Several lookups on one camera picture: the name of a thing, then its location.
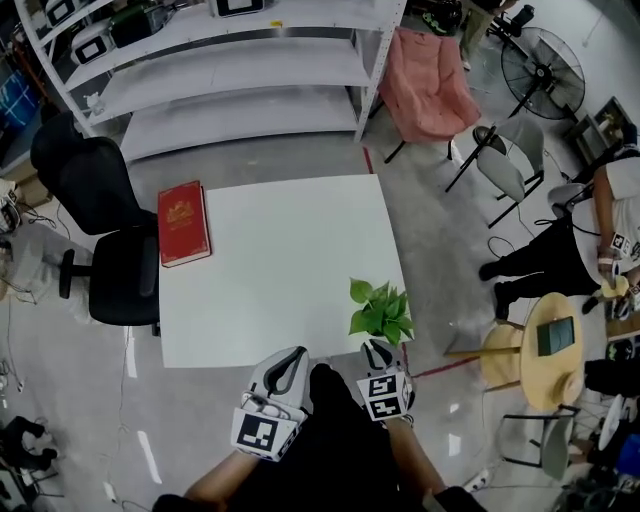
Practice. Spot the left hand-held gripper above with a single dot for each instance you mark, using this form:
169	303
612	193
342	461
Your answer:
260	432

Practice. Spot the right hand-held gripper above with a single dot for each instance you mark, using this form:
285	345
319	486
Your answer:
385	395

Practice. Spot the green potted plant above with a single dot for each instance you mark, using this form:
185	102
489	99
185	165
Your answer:
382	315

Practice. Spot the person's left forearm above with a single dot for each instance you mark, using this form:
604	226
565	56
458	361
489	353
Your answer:
220	477

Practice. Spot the person's right forearm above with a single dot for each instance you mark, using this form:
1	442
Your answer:
415	460

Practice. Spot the person's black clothing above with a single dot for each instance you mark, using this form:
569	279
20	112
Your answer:
340	450

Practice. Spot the light wooden stool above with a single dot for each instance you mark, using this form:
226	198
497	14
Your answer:
500	355

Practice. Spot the white extension socket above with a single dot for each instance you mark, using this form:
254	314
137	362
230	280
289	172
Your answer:
475	480

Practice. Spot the round wooden side table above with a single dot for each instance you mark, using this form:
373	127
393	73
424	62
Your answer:
550	380

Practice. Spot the dark green box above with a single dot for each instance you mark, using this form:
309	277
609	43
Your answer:
556	336

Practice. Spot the red hardcover book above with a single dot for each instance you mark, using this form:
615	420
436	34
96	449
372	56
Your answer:
182	225

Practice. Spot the black office chair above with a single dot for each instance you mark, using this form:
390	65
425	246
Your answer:
120	280

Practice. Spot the grey padded chair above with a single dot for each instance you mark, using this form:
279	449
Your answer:
560	445

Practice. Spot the white power strip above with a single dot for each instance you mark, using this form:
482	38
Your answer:
109	492

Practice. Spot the grey folding chair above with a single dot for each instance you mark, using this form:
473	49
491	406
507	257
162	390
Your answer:
565	192
502	170

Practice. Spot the white round disc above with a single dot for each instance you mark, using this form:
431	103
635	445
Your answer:
611	422

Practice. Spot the pink folding armchair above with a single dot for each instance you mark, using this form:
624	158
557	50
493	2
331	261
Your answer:
425	90

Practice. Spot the white metal shelving unit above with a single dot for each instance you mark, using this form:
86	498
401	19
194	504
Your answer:
240	75

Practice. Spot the grey open box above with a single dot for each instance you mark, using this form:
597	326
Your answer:
600	130

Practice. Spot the black standing fan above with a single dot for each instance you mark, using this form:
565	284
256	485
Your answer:
542	72

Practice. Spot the small white figurine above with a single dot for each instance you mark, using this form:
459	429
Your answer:
95	102

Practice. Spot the white box appliance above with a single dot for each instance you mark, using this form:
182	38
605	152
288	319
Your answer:
60	6
240	7
92	47

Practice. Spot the dark green appliance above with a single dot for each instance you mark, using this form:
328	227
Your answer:
135	27

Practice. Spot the blue wrapped bundle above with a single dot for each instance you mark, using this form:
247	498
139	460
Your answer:
17	100

